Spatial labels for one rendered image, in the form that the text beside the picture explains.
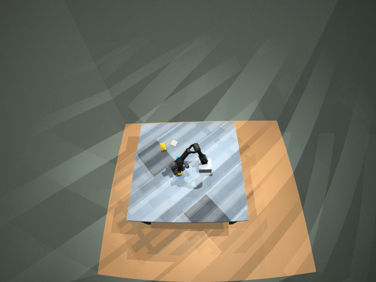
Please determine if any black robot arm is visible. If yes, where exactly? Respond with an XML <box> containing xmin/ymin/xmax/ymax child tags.
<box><xmin>170</xmin><ymin>143</ymin><xmax>208</xmax><ymax>170</ymax></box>

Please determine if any yellow rectangular block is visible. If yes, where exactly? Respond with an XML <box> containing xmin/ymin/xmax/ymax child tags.
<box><xmin>160</xmin><ymin>142</ymin><xmax>167</xmax><ymax>152</ymax></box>

